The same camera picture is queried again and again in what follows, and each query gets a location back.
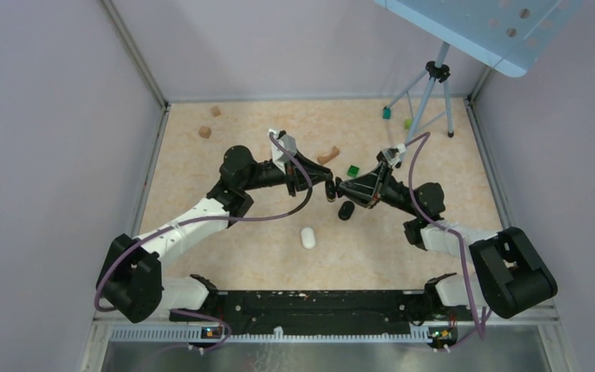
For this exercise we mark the black earbud charging case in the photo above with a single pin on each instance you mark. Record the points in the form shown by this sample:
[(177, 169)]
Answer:
[(346, 210)]

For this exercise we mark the small tan wooden cube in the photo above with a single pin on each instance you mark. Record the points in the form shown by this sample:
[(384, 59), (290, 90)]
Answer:
[(215, 111)]

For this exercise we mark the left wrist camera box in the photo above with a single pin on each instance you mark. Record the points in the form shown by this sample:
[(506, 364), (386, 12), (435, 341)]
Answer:
[(281, 146)]

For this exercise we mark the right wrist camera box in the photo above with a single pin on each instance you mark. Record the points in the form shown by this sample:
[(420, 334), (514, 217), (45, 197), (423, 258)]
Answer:
[(393, 156)]

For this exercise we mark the white earbud charging case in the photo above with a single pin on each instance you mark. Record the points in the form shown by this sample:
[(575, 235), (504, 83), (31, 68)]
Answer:
[(308, 239)]

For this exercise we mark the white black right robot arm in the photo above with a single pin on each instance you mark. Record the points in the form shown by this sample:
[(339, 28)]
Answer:
[(502, 271)]

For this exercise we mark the grey tripod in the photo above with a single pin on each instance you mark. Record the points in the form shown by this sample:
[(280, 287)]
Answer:
[(437, 72)]

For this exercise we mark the light blue perforated panel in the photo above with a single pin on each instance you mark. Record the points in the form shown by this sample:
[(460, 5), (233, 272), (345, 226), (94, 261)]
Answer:
[(507, 36)]

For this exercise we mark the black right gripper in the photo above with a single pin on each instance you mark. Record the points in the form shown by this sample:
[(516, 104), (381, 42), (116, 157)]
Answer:
[(379, 178)]

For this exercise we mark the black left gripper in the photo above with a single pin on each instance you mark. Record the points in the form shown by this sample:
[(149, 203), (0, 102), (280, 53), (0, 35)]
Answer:
[(295, 178)]

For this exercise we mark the brown wooden arch block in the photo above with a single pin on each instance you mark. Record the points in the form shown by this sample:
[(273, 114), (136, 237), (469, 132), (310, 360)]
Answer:
[(333, 153)]

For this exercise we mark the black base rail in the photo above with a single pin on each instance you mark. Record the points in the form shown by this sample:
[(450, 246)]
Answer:
[(328, 313)]

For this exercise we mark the green block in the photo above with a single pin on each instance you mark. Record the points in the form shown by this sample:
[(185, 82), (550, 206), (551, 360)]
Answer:
[(353, 171)]

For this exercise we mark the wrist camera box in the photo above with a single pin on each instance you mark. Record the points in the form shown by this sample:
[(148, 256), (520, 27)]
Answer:
[(281, 146), (393, 156)]

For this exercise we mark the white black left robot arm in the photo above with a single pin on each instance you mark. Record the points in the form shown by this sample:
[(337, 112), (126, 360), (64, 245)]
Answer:
[(131, 278)]

